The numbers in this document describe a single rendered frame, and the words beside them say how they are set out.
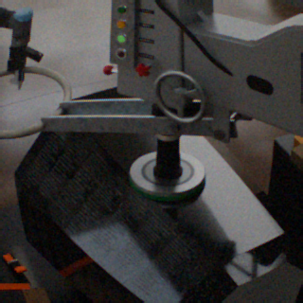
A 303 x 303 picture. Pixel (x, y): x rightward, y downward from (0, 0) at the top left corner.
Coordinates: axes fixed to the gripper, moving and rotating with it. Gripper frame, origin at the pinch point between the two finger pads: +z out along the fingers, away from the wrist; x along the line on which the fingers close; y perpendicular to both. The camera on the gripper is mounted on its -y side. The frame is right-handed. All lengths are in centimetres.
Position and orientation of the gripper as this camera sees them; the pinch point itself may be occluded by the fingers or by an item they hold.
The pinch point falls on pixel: (22, 83)
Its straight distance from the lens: 271.9
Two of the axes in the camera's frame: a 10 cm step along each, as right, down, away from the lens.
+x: 0.0, 5.7, -8.2
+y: -10.0, -0.4, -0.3
